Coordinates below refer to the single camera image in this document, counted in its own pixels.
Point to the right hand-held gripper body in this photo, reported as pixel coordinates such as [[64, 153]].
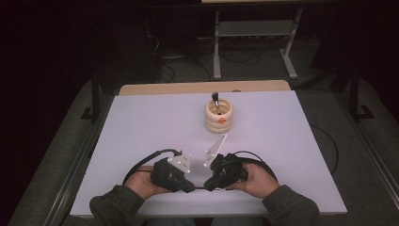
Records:
[[227, 172]]

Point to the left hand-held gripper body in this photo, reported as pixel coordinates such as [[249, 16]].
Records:
[[169, 175]]

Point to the cream ribbed brush holder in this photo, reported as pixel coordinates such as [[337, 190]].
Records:
[[218, 122]]

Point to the black makeup brush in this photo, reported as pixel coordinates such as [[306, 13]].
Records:
[[215, 100]]

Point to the person's left hand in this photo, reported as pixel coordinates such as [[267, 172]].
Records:
[[141, 183]]

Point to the person's right hand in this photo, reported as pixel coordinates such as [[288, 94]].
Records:
[[257, 182]]

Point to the person's left leg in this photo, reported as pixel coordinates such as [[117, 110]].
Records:
[[171, 222]]

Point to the person's leg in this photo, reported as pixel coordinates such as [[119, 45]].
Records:
[[235, 222], [171, 222]]

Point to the person's right leg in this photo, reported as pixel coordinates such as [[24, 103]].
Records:
[[235, 222]]

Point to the white board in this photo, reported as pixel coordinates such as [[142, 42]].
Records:
[[266, 141]]

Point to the wooden table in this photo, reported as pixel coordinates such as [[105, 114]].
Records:
[[188, 87]]

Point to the black metal stand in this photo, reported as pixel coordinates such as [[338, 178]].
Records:
[[355, 94], [95, 97]]

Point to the metal frame rail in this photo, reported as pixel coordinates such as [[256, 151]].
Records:
[[73, 169], [370, 150]]

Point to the grey metal desk frame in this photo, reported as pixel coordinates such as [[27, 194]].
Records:
[[216, 47]]

